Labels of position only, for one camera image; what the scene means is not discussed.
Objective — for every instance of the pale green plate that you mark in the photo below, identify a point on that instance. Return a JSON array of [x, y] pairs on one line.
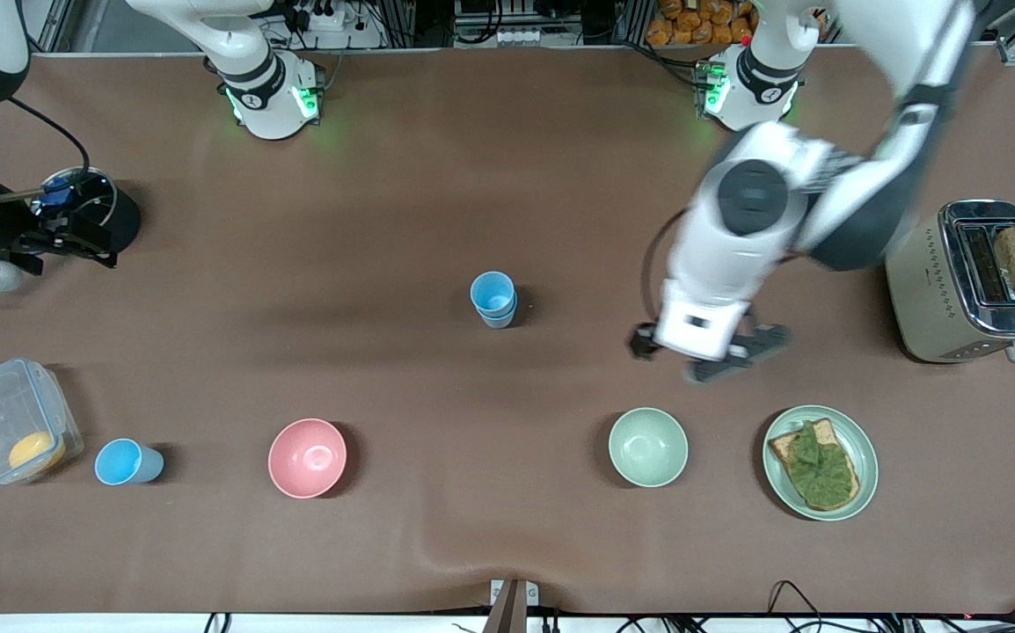
[[864, 448]]

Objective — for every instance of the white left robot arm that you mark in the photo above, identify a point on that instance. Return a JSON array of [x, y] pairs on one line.
[[736, 246]]

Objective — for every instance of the pink bowl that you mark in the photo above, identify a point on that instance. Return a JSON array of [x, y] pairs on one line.
[[307, 457]]

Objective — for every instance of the pale green bowl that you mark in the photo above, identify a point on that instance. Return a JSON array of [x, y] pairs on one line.
[[648, 447]]

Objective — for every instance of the green lettuce leaf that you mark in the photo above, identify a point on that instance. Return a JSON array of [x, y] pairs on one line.
[[820, 466]]

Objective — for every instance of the light blue plastic cup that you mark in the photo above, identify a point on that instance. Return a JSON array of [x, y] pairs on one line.
[[492, 290], [500, 318], [125, 462]]

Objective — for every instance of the toast slice under lettuce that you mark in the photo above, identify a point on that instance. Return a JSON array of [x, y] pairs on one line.
[[784, 448]]

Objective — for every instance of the white power strip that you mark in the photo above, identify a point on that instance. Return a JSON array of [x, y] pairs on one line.
[[332, 26]]

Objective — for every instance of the beige chrome toaster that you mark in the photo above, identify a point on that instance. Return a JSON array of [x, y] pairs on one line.
[[934, 299]]

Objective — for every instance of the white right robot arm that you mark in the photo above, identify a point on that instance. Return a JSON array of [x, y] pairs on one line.
[[261, 88]]

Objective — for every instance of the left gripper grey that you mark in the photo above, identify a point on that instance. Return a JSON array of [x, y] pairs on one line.
[[640, 342]]

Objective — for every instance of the glass lid blue knob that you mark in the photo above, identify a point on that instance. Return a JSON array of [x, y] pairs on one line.
[[59, 189]]

